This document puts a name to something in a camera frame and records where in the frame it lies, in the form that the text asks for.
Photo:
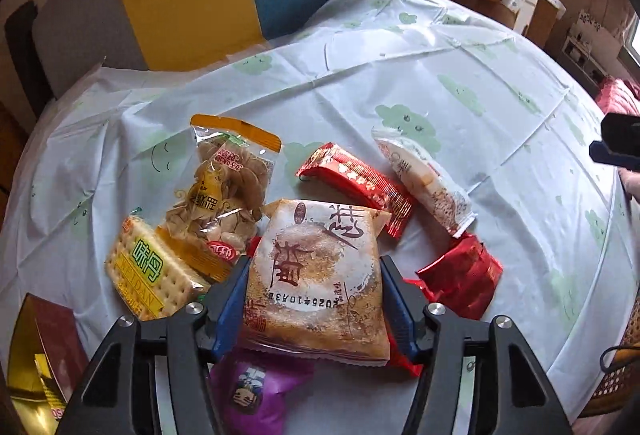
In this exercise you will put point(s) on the cracker packet with green label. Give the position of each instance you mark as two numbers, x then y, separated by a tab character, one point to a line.
150	265

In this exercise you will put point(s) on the round cake packet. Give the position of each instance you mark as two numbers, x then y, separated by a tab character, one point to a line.
315	275

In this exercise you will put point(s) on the wicker chair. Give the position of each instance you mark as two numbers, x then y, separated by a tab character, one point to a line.
620	385

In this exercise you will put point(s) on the white rice cracker packet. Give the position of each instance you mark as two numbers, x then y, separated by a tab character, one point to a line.
430	185

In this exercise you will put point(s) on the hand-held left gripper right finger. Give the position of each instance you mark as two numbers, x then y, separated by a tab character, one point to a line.
397	310

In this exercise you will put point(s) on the grey upholstered panel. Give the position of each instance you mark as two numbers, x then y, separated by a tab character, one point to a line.
85	25

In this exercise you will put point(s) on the person's right hand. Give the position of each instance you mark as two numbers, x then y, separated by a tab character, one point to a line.
632	185

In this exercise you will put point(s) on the dark red snack packet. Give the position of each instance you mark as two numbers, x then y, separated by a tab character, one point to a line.
462	275

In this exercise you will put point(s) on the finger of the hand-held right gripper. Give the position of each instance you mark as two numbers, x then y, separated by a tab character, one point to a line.
620	140

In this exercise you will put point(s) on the purple snack packet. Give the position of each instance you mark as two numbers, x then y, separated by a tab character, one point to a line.
260	395

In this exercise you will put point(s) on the white shelf unit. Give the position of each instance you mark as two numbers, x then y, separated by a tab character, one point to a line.
590	50

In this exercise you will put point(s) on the orange-top peanut snack bag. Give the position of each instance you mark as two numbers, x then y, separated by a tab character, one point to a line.
220	185

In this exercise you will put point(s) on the maroon and gold gift box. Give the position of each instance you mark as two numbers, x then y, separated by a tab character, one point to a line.
55	330

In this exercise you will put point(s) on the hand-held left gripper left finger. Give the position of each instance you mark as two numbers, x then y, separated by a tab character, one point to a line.
232	310

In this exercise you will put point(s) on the window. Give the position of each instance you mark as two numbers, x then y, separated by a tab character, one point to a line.
634	40

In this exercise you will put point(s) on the white tablecloth with green clouds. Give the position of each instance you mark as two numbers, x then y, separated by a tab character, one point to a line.
400	65

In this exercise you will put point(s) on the red gold-patterned candy packet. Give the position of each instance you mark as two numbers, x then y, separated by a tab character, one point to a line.
360	185

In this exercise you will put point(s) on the wooden cabinet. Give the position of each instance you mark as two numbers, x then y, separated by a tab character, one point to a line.
10	150

